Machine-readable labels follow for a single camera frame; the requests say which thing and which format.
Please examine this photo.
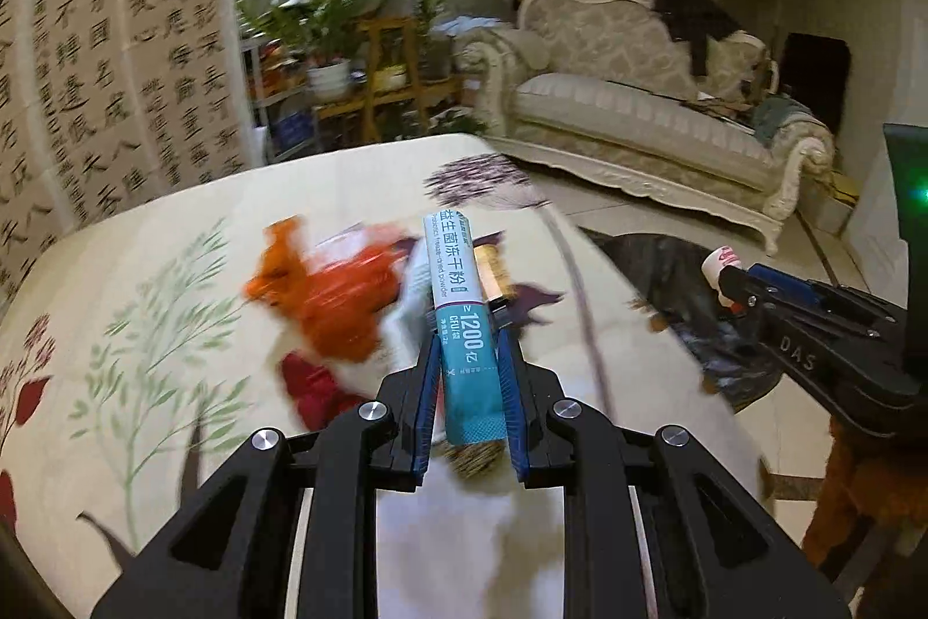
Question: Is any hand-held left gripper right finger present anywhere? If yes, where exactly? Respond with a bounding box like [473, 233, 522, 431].
[495, 329, 851, 619]

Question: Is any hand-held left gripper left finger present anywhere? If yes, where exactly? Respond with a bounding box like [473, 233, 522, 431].
[90, 343, 445, 619]

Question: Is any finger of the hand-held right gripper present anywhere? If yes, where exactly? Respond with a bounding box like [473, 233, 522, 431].
[716, 267, 793, 331]
[749, 263, 836, 306]

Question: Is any small white bottle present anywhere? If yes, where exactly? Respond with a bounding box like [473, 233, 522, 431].
[702, 245, 745, 306]

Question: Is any trash bin with black bag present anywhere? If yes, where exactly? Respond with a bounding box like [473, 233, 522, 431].
[586, 231, 785, 411]

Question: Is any teal stick packet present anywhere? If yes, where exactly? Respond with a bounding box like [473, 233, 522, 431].
[422, 211, 505, 446]

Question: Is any red-orange wrapper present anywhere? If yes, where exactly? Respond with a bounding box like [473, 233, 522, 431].
[304, 242, 407, 366]

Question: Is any orange wrapper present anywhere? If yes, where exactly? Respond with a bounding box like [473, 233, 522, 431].
[242, 216, 320, 323]

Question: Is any teal cloth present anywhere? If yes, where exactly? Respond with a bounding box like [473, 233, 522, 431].
[749, 95, 814, 140]

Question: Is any black panel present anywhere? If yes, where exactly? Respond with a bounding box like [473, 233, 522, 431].
[785, 31, 851, 136]

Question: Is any cream sofa cushion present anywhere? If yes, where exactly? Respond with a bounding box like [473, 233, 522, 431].
[705, 30, 771, 103]

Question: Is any cream carved sofa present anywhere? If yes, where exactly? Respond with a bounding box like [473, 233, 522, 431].
[462, 0, 836, 255]

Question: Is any black garment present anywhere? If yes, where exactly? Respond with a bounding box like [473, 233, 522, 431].
[651, 0, 742, 78]

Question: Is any blue crate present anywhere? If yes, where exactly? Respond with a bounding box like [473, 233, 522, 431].
[277, 113, 314, 150]

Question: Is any white metal shelf rack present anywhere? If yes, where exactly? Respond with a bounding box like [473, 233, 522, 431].
[238, 34, 321, 165]

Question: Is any potted plant in white pot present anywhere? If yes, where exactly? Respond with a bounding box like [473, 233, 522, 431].
[238, 0, 408, 104]

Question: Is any wooden plant stand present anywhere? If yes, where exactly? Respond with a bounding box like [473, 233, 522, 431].
[314, 16, 466, 147]

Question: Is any calligraphy wall hanging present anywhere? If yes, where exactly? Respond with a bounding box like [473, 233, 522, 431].
[0, 0, 249, 319]

